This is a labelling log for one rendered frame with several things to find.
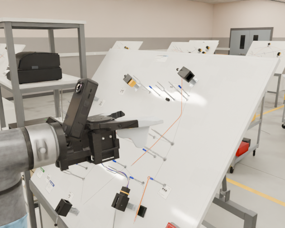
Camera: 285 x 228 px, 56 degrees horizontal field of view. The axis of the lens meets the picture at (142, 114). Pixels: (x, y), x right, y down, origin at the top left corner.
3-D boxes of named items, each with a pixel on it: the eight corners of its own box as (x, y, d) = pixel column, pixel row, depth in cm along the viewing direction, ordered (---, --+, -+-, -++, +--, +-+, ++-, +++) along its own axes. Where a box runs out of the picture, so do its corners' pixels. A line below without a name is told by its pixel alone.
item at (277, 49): (276, 107, 696) (285, 41, 651) (234, 99, 782) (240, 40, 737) (287, 103, 742) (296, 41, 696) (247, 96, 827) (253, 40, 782)
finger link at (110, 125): (139, 125, 54) (96, 128, 54) (138, 116, 54) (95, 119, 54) (138, 130, 49) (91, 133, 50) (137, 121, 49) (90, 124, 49)
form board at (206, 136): (32, 179, 174) (30, 178, 173) (111, 49, 190) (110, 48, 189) (150, 328, 85) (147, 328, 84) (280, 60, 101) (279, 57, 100)
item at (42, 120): (21, 146, 175) (20, 136, 173) (8, 132, 202) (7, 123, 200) (69, 135, 195) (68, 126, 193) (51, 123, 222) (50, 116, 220)
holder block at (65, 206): (64, 226, 131) (47, 222, 124) (77, 203, 133) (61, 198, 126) (68, 231, 127) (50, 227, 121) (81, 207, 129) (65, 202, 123)
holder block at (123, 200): (117, 208, 108) (110, 206, 105) (123, 195, 110) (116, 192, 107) (124, 211, 105) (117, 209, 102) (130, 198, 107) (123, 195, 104)
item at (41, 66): (16, 84, 167) (12, 53, 161) (6, 80, 184) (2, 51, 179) (63, 80, 186) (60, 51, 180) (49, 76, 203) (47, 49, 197)
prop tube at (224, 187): (225, 197, 127) (221, 142, 114) (220, 195, 129) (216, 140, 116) (229, 194, 129) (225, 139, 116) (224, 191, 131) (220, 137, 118)
